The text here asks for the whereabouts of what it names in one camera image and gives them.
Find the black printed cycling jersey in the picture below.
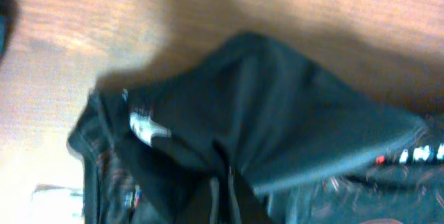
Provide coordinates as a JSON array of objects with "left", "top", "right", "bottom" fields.
[{"left": 68, "top": 33, "right": 443, "bottom": 223}]

